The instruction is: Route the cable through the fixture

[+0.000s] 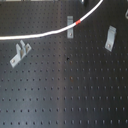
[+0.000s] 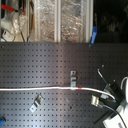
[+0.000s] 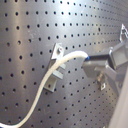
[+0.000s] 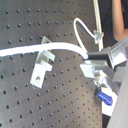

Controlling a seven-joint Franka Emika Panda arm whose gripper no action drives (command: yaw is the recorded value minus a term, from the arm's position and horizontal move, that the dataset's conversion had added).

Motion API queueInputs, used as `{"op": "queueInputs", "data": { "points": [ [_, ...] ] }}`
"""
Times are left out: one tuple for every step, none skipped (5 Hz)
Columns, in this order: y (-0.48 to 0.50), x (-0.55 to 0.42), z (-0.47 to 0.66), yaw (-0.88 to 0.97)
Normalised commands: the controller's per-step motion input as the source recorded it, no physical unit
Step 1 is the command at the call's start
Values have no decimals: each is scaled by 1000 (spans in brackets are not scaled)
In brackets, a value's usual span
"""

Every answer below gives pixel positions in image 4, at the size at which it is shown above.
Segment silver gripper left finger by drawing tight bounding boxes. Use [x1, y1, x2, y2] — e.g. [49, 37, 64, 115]
[80, 61, 122, 88]

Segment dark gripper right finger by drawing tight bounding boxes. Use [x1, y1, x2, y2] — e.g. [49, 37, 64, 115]
[88, 47, 113, 68]

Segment white cable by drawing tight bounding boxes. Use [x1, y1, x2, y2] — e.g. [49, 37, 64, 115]
[0, 17, 102, 60]

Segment person's forearm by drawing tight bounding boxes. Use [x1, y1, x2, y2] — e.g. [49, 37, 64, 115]
[112, 0, 128, 41]

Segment blue connector piece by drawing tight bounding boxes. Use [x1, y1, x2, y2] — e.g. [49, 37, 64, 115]
[97, 91, 113, 106]

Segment black perforated breadboard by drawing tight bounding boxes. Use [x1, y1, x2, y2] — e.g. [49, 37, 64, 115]
[0, 0, 102, 128]

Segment small clear cable clip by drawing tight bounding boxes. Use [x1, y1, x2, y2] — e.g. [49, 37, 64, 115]
[94, 30, 103, 44]

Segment white board edge rail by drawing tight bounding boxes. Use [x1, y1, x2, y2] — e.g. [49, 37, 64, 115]
[93, 0, 103, 50]

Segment metal cable routing clip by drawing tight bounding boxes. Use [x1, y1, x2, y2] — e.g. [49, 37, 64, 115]
[29, 35, 56, 89]

